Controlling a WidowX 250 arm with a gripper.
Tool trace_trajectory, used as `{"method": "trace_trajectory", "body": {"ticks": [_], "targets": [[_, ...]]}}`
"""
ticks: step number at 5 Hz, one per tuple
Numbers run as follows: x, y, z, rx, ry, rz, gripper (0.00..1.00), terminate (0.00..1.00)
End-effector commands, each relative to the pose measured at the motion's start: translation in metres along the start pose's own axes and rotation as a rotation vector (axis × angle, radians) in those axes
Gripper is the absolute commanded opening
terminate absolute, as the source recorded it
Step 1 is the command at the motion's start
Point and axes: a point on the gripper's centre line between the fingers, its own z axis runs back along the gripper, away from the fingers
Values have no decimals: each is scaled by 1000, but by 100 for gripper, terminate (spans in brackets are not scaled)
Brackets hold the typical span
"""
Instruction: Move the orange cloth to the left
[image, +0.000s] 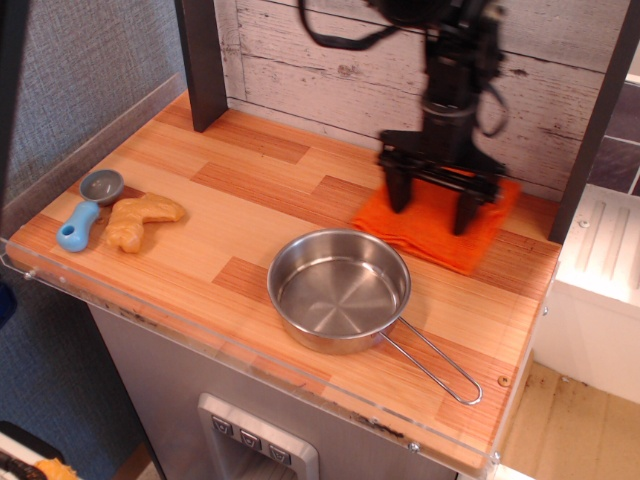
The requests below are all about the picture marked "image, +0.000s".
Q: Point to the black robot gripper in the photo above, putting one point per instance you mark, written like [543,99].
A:
[443,153]

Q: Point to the blue handled grey scoop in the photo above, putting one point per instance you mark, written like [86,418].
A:
[98,189]

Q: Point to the dark grey left post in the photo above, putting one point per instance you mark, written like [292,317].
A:
[202,58]

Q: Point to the dark grey post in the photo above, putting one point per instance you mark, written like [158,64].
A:
[202,58]
[615,76]

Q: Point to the grey toy cabinet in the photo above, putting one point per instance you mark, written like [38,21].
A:
[164,378]

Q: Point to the stainless steel pan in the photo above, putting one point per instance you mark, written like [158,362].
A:
[341,291]

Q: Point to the clear acrylic edge guard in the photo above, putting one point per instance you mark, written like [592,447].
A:
[466,461]

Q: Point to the orange object bottom left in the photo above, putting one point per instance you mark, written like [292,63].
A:
[29,465]

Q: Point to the yellow toy chicken piece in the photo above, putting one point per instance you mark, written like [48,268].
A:
[125,229]

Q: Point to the white toy sink unit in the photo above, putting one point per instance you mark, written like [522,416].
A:
[589,327]

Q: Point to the silver dispenser panel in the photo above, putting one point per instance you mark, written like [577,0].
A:
[244,446]

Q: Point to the orange cloth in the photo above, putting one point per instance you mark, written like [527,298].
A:
[425,227]

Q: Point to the dark grey right post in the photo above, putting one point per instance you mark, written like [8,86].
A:
[615,76]

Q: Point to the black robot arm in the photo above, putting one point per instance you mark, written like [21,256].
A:
[462,58]

